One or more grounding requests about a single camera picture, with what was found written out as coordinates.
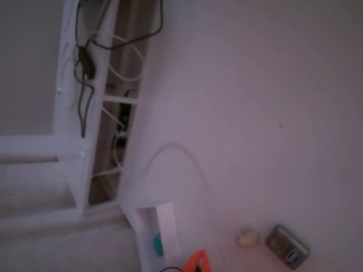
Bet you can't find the white metal frame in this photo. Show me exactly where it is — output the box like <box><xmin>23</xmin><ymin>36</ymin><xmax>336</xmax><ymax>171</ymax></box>
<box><xmin>0</xmin><ymin>0</ymin><xmax>151</xmax><ymax>219</ymax></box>

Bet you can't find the thin white hanging cable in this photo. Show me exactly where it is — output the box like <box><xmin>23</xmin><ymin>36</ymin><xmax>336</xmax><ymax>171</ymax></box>
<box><xmin>95</xmin><ymin>97</ymin><xmax>132</xmax><ymax>178</ymax></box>

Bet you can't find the grey plastic case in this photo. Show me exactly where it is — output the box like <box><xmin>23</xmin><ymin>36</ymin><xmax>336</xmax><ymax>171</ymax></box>
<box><xmin>264</xmin><ymin>224</ymin><xmax>310</xmax><ymax>270</ymax></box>

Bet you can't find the white looped cable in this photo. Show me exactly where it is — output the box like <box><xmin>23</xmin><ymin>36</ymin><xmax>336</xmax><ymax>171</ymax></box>
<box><xmin>88</xmin><ymin>31</ymin><xmax>145</xmax><ymax>83</ymax></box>

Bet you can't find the long white cable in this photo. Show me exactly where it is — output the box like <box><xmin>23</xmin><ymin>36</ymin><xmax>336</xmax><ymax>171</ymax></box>
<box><xmin>119</xmin><ymin>143</ymin><xmax>227</xmax><ymax>256</ymax></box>

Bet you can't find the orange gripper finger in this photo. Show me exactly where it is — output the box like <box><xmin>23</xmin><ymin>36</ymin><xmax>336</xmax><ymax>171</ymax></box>
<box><xmin>183</xmin><ymin>249</ymin><xmax>206</xmax><ymax>272</ymax></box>
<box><xmin>201</xmin><ymin>250</ymin><xmax>212</xmax><ymax>272</ymax></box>

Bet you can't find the black cable with adapter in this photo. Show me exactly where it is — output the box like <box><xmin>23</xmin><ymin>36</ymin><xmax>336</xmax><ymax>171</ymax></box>
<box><xmin>73</xmin><ymin>0</ymin><xmax>164</xmax><ymax>139</ymax></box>

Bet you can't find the small beige bear figurine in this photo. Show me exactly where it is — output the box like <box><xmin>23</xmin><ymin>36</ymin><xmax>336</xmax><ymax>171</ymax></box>
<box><xmin>235</xmin><ymin>226</ymin><xmax>260</xmax><ymax>249</ymax></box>

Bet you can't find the teal green cube case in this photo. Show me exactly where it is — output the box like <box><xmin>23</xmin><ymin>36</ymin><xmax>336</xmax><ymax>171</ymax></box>
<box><xmin>152</xmin><ymin>232</ymin><xmax>165</xmax><ymax>257</ymax></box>

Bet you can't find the white cardboard bin box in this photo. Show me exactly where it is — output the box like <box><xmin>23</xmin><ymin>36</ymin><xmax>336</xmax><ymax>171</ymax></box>
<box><xmin>133</xmin><ymin>201</ymin><xmax>182</xmax><ymax>271</ymax></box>

